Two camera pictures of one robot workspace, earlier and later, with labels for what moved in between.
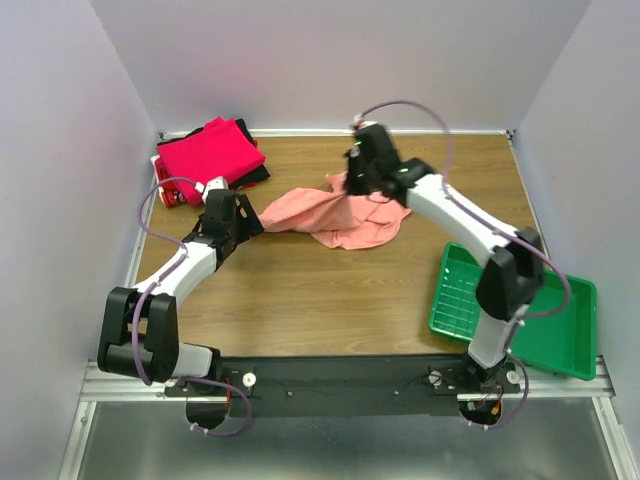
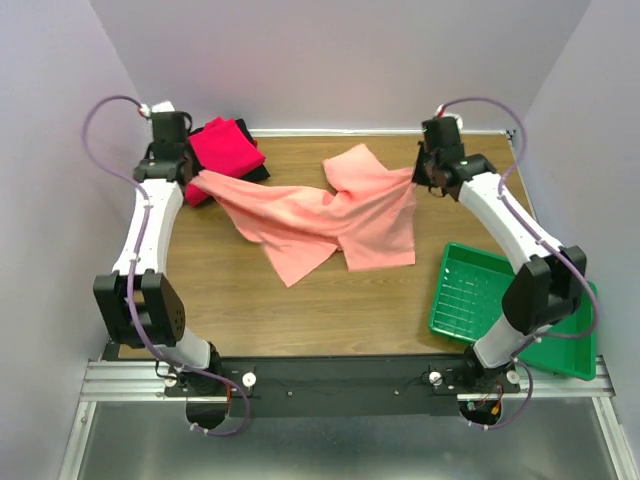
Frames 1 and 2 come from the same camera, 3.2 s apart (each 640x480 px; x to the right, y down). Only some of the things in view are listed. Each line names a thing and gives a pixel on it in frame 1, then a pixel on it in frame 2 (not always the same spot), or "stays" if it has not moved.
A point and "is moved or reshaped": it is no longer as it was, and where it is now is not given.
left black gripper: [250, 224] -> [194, 171]
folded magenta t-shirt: [219, 149] stays
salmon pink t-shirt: [336, 218] is moved or reshaped
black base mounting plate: [345, 386] stays
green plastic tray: [566, 342] stays
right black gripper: [350, 187] -> [419, 177]
